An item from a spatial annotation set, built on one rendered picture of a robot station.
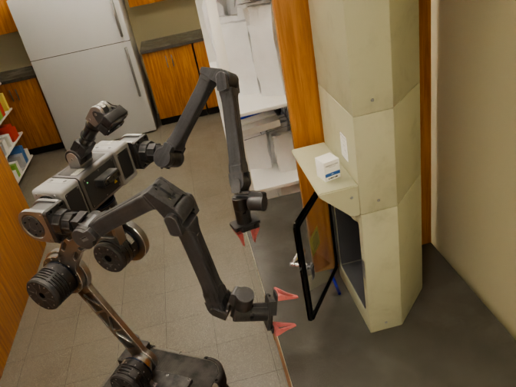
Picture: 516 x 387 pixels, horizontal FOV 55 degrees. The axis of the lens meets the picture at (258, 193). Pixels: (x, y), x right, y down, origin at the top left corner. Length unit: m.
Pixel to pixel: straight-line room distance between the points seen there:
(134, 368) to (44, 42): 4.42
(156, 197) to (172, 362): 1.59
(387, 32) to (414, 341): 0.97
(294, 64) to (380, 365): 0.97
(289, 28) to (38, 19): 4.86
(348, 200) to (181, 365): 1.63
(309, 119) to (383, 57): 0.47
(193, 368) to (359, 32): 1.97
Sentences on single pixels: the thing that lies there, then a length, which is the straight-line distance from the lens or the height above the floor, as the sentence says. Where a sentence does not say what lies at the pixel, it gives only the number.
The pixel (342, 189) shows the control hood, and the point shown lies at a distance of 1.40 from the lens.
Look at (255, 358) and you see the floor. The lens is 3.02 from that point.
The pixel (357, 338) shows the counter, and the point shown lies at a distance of 1.75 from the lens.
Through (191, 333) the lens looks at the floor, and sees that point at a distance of 3.28.
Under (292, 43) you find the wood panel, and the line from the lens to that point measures 1.61.
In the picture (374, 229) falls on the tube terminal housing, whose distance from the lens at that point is 1.51.
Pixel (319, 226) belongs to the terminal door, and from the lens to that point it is 1.70.
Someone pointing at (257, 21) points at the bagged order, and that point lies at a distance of 2.53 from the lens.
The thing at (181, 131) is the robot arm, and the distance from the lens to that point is 1.94.
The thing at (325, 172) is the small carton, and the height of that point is 1.54.
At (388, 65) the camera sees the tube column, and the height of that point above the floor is 1.82.
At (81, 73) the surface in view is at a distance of 6.30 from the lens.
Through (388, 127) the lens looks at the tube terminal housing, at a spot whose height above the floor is 1.66.
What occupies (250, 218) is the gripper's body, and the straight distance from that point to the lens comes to 1.86.
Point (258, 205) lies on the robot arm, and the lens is 1.78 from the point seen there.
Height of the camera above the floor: 2.22
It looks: 30 degrees down
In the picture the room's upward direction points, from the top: 11 degrees counter-clockwise
